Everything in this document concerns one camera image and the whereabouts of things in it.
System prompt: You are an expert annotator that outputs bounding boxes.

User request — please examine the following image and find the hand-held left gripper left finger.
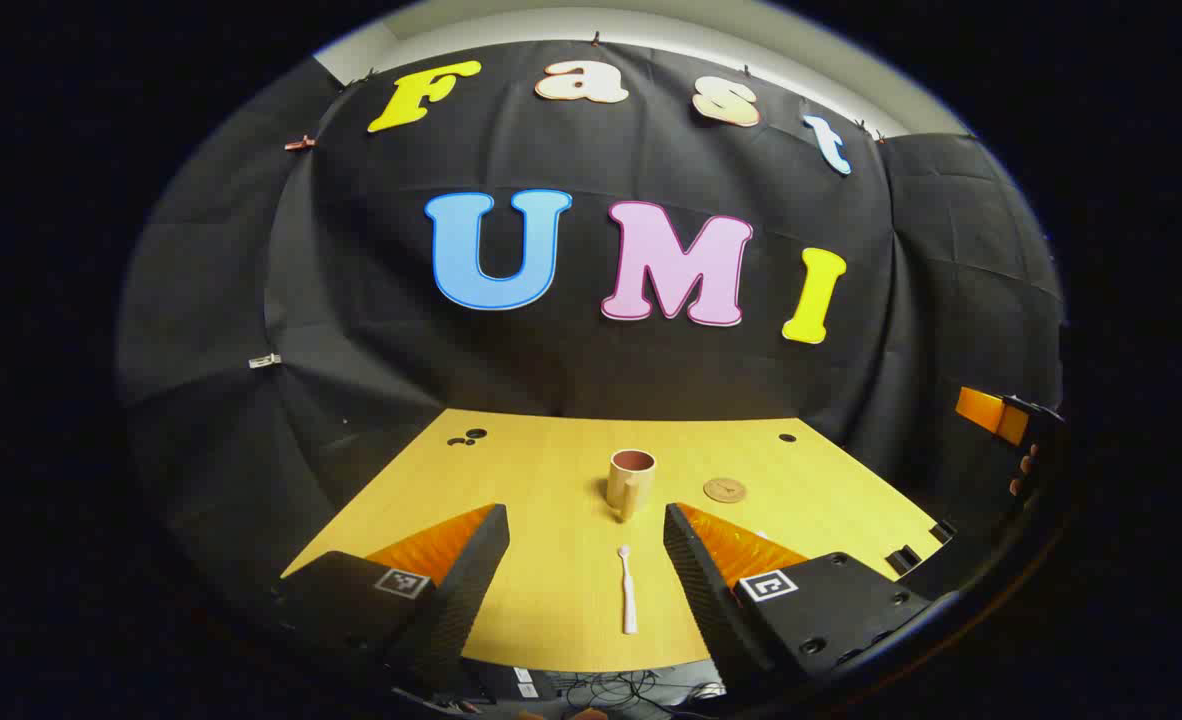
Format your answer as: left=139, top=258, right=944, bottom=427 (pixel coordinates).
left=271, top=503, right=512, bottom=701

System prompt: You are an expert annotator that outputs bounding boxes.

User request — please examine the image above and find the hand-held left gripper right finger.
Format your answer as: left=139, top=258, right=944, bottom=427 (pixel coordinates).
left=663, top=502, right=937, bottom=701

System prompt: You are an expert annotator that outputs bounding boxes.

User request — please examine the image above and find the white toothbrush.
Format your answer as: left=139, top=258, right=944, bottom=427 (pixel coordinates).
left=617, top=545, right=640, bottom=636

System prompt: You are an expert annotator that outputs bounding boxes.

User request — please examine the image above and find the beige cup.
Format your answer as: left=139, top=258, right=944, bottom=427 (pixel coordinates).
left=606, top=448, right=658, bottom=523

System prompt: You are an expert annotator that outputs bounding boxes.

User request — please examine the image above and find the wooden desktop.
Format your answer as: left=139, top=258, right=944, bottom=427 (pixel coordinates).
left=281, top=408, right=957, bottom=673

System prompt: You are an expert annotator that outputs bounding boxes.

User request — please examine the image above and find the black box with white labels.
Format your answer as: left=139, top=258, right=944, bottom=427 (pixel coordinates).
left=471, top=665, right=558, bottom=703

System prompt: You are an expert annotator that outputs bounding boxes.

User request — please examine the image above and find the black backdrop cloth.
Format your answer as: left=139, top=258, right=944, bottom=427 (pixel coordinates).
left=116, top=40, right=1067, bottom=641

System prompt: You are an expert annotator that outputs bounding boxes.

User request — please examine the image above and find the bundle of black cables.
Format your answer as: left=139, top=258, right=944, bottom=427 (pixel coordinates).
left=551, top=670, right=724, bottom=716

